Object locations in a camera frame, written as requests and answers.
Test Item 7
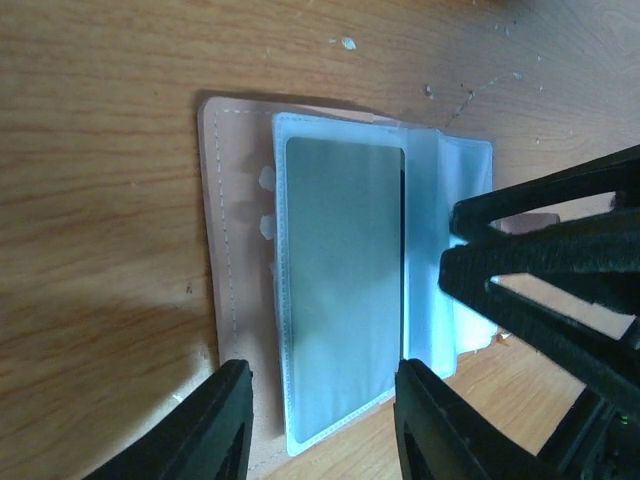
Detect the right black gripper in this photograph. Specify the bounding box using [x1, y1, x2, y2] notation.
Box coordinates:
[438, 210, 639, 479]

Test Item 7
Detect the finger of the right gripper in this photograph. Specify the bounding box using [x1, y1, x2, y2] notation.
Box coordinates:
[450, 146, 639, 238]

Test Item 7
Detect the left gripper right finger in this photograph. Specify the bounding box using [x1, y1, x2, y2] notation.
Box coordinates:
[394, 359, 540, 479]

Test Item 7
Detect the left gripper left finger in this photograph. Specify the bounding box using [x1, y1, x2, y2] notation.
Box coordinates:
[87, 360, 254, 479]

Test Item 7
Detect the pink leather card holder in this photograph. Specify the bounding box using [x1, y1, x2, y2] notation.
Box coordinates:
[197, 94, 561, 474]

